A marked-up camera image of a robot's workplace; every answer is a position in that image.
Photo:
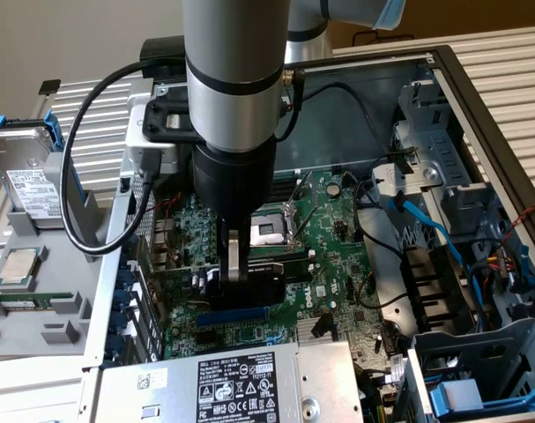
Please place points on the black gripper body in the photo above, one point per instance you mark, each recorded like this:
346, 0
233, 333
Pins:
234, 180

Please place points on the green graphics card black cooler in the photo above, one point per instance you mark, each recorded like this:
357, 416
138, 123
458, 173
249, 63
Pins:
267, 291

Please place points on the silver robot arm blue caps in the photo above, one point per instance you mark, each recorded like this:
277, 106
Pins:
232, 44

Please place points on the CPU socket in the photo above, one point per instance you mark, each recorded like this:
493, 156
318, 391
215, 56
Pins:
271, 231

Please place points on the blue expansion slot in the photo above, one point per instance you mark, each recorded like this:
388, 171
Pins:
232, 317

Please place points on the thin metal locking lever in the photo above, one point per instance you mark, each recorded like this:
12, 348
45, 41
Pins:
306, 207

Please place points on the short black expansion slot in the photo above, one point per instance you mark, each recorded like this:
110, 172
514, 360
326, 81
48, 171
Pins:
205, 338

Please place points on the silver coin battery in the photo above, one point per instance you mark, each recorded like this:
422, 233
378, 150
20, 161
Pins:
334, 189

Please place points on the silver finned heatsink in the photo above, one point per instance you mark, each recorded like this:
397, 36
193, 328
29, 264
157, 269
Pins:
304, 330

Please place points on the green motherboard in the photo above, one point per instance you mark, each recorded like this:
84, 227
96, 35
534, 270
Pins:
337, 273

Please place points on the blue slot latch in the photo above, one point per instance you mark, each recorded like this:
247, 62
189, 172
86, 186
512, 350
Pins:
123, 299
120, 324
116, 346
126, 277

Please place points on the open metal PC case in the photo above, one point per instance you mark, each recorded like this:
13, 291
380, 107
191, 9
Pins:
346, 132

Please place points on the black box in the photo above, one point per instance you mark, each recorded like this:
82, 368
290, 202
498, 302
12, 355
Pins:
161, 48

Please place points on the silver power supply unit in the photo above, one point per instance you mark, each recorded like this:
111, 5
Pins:
329, 374

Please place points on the blue disk carrier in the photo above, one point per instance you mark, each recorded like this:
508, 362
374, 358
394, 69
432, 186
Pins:
55, 132

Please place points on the metal drive cage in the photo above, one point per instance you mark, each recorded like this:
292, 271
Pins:
443, 150

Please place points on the silver hard disk white label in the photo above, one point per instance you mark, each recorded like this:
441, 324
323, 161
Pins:
20, 154

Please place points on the silver CPU chip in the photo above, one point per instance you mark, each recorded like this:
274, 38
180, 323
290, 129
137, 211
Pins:
18, 269

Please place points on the green RAM stick white label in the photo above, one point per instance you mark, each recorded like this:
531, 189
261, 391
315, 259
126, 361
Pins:
20, 304

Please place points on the grey parts rack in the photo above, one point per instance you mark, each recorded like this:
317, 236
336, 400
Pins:
29, 335

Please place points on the metal disk bay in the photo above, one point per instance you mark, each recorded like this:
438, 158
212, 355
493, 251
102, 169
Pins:
470, 348

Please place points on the blue disk tray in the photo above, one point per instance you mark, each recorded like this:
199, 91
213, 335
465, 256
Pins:
514, 407

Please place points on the silver wrist camera black mount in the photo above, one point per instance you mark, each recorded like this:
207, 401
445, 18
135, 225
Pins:
137, 132

